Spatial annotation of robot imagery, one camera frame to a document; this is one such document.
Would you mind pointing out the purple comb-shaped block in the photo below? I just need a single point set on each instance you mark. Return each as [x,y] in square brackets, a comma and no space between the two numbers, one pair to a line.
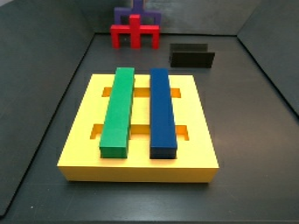
[138,9]

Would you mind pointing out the yellow slotted board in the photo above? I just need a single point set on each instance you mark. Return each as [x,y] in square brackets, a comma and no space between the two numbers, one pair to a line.
[195,164]

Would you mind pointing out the blue long bar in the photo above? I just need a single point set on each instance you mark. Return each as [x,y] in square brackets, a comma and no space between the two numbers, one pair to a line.
[163,144]

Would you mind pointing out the green long bar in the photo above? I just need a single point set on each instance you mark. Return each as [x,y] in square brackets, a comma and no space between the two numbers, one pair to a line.
[113,138]

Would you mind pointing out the black rectangular holder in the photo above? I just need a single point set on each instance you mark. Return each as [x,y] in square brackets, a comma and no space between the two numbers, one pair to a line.
[191,55]

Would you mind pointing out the red comb-shaped block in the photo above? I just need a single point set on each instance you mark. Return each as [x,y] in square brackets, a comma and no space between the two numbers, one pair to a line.
[135,30]

